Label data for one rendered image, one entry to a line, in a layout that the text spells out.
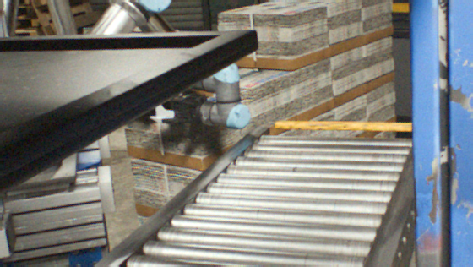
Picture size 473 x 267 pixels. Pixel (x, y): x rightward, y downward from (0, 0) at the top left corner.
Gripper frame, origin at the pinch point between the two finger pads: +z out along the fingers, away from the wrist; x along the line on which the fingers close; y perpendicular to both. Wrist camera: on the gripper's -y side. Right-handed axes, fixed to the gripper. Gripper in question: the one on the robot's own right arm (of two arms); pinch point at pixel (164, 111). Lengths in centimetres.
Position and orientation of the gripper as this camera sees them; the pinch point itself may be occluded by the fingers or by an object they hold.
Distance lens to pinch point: 232.4
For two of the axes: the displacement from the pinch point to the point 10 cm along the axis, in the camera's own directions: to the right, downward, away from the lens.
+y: -2.0, -8.8, -4.2
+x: -5.8, 4.6, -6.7
